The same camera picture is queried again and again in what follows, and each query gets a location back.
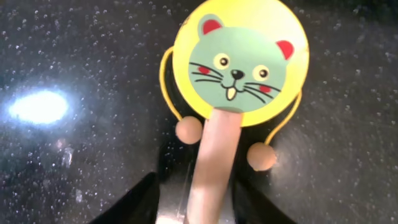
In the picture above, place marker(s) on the yellow rattle drum toy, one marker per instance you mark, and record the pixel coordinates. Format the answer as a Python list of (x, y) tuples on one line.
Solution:
[(239, 62)]

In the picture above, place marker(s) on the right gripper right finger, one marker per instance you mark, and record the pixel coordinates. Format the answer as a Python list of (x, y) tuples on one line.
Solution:
[(258, 208)]

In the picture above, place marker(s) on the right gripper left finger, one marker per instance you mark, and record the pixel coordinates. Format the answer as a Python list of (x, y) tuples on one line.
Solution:
[(133, 205)]

